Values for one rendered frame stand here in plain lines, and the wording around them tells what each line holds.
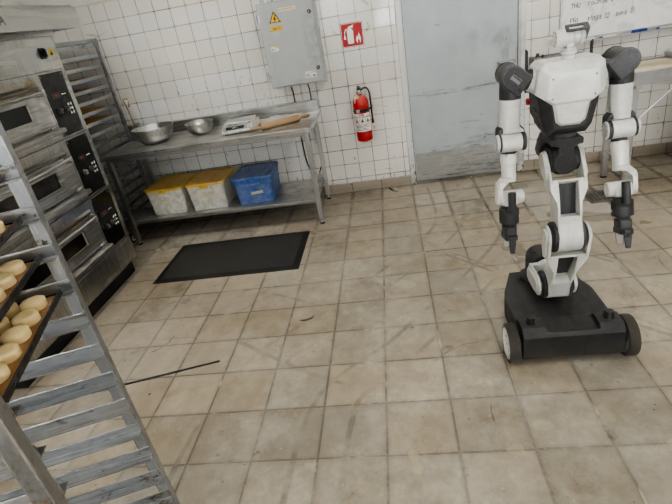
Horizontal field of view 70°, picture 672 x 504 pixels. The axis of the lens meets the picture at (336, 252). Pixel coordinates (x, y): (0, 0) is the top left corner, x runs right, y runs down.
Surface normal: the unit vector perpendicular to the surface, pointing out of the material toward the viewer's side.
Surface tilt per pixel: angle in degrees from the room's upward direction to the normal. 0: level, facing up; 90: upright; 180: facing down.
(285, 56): 90
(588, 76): 90
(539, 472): 0
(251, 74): 90
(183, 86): 90
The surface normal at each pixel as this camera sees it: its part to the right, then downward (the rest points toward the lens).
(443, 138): -0.08, 0.46
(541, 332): -0.17, -0.30
